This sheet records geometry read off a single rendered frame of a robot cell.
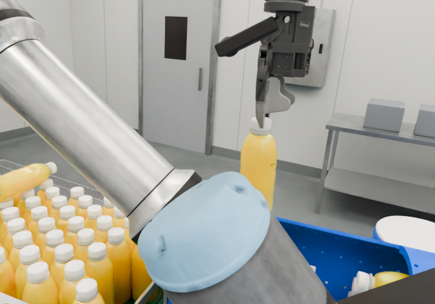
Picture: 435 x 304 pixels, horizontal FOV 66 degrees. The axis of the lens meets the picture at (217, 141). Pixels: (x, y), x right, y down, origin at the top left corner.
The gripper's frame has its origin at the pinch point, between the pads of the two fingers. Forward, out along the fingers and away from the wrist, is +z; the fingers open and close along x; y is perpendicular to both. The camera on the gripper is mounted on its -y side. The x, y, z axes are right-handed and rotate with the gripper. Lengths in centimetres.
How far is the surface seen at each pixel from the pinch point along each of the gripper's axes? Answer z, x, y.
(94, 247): 34.3, -6.4, -34.4
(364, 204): 145, 296, 60
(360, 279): 27.8, -1.4, 22.2
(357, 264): 33.9, 12.8, 23.3
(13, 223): 34, -7, -59
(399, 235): 41, 45, 38
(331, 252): 32.4, 12.5, 17.4
